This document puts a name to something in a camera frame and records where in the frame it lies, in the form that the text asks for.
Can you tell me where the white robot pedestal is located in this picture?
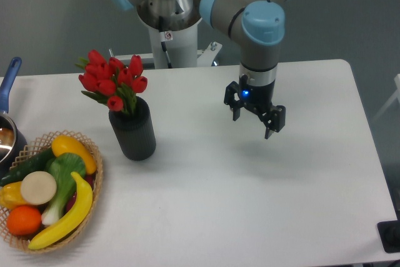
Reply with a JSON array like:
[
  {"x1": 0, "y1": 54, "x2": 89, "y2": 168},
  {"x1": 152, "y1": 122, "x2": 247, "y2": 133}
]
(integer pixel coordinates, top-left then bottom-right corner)
[{"x1": 107, "y1": 0, "x2": 223, "y2": 72}]

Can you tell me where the blue handled saucepan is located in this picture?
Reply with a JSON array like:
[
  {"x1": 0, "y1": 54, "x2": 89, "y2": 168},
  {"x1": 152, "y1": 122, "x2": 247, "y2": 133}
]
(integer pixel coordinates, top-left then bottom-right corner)
[{"x1": 1, "y1": 57, "x2": 26, "y2": 177}]

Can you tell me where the green cucumber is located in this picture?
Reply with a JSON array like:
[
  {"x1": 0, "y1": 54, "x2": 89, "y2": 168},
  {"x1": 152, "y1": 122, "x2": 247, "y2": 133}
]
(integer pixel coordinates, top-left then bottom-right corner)
[{"x1": 1, "y1": 148, "x2": 55, "y2": 187}]

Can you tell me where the orange fruit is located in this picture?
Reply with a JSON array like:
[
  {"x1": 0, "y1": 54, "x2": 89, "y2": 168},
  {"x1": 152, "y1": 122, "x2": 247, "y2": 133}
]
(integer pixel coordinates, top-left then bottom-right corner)
[{"x1": 6, "y1": 206, "x2": 42, "y2": 236}]

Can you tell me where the white object at right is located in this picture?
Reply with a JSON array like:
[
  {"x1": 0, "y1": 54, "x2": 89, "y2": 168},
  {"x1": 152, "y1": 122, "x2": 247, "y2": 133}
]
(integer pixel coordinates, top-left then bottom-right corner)
[{"x1": 372, "y1": 74, "x2": 399, "y2": 123}]

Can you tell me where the yellow squash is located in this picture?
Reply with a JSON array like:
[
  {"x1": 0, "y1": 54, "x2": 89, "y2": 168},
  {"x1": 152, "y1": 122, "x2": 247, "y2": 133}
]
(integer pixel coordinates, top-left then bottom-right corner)
[{"x1": 51, "y1": 135, "x2": 97, "y2": 174}]

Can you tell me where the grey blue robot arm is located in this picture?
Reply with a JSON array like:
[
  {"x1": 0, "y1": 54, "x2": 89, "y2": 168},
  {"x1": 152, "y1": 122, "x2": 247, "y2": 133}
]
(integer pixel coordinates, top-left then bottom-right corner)
[{"x1": 112, "y1": 0, "x2": 287, "y2": 137}]

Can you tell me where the yellow bell pepper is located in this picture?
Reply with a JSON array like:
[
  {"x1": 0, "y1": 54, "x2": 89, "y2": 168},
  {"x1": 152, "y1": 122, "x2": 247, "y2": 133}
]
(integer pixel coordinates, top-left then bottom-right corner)
[{"x1": 1, "y1": 181, "x2": 29, "y2": 209}]

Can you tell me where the beige round disc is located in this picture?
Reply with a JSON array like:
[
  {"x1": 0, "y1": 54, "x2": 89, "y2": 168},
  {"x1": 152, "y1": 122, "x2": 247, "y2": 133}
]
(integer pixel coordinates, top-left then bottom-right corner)
[{"x1": 20, "y1": 171, "x2": 57, "y2": 205}]

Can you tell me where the green bok choy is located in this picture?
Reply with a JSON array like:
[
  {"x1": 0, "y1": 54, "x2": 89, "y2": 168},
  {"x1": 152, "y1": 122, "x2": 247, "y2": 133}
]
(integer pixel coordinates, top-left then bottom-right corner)
[{"x1": 41, "y1": 153, "x2": 86, "y2": 227}]

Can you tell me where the yellow banana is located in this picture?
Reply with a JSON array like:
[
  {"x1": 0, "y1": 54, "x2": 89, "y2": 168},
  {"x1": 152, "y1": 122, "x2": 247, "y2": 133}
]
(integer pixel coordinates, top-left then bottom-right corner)
[{"x1": 27, "y1": 171, "x2": 93, "y2": 251}]

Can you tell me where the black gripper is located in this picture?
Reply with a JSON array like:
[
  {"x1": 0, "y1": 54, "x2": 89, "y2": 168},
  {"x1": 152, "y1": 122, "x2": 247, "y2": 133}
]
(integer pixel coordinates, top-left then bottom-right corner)
[{"x1": 224, "y1": 75, "x2": 286, "y2": 139}]

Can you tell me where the woven wicker basket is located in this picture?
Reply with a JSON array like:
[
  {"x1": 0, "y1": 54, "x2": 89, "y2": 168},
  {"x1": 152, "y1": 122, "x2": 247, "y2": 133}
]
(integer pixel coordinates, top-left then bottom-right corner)
[{"x1": 1, "y1": 130, "x2": 103, "y2": 254}]

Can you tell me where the red tulip bouquet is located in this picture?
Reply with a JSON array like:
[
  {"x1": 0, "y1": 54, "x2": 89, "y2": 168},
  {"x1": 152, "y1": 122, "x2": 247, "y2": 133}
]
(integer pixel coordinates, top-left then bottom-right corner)
[{"x1": 75, "y1": 49, "x2": 148, "y2": 118}]

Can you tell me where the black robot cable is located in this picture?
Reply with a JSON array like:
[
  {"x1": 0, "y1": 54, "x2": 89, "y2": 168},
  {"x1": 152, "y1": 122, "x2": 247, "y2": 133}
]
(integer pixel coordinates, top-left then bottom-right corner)
[{"x1": 157, "y1": 16, "x2": 173, "y2": 69}]

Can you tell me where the black device at edge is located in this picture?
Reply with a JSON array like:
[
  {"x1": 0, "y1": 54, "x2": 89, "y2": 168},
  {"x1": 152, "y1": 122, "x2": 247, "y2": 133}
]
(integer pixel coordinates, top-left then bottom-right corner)
[{"x1": 377, "y1": 220, "x2": 399, "y2": 253}]

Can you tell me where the dark grey ribbed vase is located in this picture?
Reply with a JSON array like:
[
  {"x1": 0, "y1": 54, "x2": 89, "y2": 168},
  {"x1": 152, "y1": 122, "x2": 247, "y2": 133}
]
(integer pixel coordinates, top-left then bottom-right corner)
[{"x1": 109, "y1": 97, "x2": 156, "y2": 161}]

